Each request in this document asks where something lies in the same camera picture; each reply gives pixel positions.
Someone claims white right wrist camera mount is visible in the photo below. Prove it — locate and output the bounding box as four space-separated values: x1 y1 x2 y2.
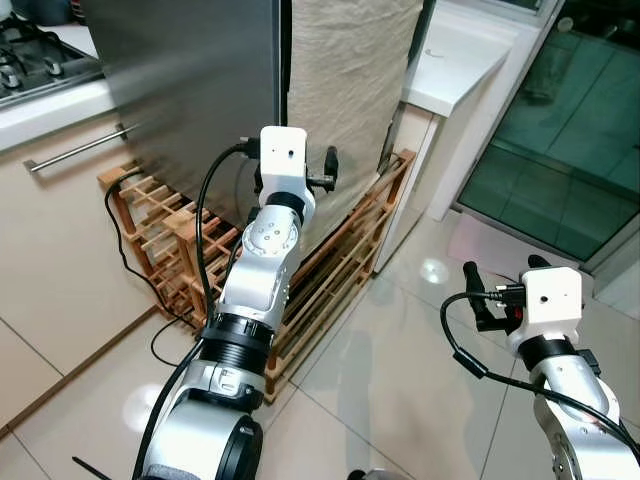
513 266 585 347

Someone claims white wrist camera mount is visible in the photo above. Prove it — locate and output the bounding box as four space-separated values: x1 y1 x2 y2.
258 127 317 203
513 266 585 347

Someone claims beige cloth cover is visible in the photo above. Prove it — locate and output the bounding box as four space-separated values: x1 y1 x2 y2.
285 0 428 256

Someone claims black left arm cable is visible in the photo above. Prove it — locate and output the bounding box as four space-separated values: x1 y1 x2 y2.
195 140 263 326

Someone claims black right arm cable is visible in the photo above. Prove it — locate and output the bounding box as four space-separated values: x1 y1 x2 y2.
440 288 640 463

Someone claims metal cabinet handle bar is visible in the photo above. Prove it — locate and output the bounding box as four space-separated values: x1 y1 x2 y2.
24 121 143 174

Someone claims wooden slatted rack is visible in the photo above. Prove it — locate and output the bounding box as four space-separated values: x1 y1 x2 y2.
97 148 418 403

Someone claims black gas stove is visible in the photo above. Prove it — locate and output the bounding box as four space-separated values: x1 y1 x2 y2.
0 14 103 109

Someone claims black power cord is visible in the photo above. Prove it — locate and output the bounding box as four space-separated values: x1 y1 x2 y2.
104 172 206 368

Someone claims mini fridge door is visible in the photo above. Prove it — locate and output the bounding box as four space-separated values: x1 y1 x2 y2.
80 0 293 206

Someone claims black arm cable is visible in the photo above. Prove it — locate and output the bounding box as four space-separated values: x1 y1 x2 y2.
440 288 640 463
195 140 263 326

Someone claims beige kitchen cabinet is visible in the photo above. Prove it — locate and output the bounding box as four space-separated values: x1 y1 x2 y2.
0 78 216 441

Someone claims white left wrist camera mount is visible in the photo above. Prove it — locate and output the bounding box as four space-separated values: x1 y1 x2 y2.
258 127 317 203

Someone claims green glass sliding door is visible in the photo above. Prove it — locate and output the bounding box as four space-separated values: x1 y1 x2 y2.
453 0 640 276

